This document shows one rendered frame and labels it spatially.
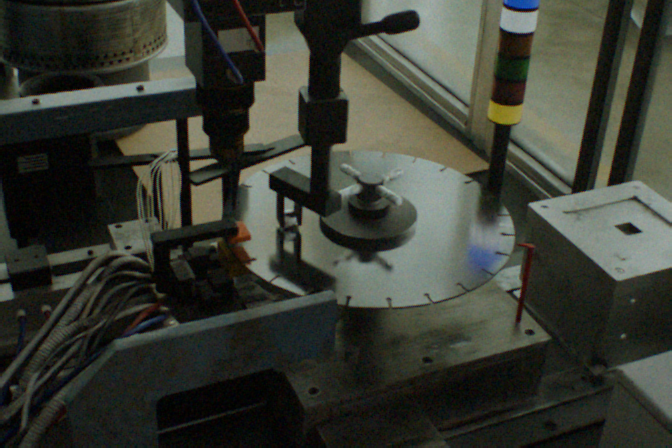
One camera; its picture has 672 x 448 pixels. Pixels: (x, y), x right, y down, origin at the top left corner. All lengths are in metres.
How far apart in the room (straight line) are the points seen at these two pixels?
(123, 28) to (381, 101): 0.54
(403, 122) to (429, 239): 0.73
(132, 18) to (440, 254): 0.75
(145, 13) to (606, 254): 0.84
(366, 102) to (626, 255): 0.79
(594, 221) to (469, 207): 0.19
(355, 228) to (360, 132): 0.68
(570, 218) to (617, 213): 0.07
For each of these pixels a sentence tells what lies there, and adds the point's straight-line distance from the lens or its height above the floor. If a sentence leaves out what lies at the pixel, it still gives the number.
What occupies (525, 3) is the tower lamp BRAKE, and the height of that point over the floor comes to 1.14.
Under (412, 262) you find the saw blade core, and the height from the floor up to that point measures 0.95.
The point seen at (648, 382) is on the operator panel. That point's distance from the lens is 0.98.
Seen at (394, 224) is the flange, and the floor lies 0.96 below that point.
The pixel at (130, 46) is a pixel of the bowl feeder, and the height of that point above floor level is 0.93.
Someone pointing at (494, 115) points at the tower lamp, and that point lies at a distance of 1.25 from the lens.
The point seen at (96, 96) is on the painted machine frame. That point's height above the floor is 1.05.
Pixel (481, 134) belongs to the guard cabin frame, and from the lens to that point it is 1.66.
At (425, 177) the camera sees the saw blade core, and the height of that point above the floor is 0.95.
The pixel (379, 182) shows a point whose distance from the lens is 1.02.
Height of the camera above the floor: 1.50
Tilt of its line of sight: 31 degrees down
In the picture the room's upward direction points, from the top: 3 degrees clockwise
